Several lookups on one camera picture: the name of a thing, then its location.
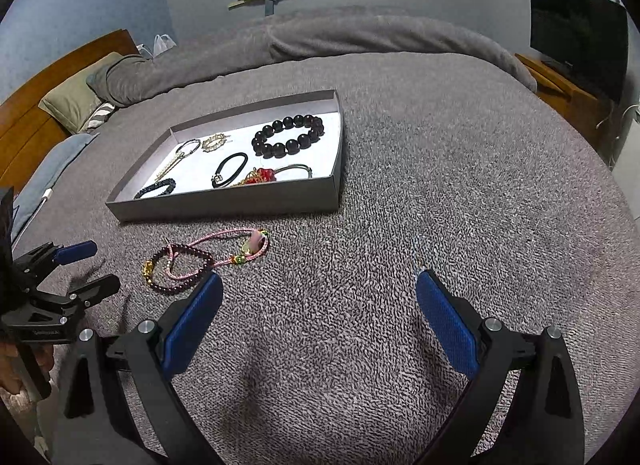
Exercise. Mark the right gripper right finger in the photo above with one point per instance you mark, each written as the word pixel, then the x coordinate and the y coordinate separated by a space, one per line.
pixel 544 423

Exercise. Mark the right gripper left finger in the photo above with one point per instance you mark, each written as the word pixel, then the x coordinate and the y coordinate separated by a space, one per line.
pixel 95 425

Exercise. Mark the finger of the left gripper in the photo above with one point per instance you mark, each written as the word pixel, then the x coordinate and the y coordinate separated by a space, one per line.
pixel 93 292
pixel 64 255

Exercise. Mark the thin silver bangle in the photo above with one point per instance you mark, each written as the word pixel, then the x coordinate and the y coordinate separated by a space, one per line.
pixel 187 148

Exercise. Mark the silver wire bangle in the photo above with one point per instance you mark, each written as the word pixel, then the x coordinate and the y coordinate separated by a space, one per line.
pixel 302 171

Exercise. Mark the person's left hand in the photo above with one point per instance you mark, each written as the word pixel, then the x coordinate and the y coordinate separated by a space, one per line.
pixel 9 379

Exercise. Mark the light blue blanket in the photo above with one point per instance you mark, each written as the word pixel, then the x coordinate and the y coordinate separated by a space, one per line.
pixel 39 187

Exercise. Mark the striped pillow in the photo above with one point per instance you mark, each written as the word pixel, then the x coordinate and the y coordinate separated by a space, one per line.
pixel 98 117

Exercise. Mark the olive green pillow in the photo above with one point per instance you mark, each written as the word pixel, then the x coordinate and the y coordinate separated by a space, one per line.
pixel 72 102

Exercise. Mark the grey bed cover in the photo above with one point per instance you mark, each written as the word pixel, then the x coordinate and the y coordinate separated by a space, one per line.
pixel 320 353

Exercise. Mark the white plastic bag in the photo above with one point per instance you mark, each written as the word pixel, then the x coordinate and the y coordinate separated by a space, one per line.
pixel 162 43

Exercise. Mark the white air purifier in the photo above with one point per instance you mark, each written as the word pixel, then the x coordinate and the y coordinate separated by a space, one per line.
pixel 626 173

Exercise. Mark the grey shallow tray box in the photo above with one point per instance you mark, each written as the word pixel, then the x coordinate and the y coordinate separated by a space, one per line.
pixel 237 179

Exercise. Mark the wooden tv stand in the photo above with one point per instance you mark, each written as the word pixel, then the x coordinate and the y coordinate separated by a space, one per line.
pixel 587 113

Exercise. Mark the grey duvet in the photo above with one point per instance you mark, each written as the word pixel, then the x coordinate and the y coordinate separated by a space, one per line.
pixel 292 37

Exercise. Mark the black tv monitor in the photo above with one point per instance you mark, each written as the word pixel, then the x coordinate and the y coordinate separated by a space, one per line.
pixel 589 37

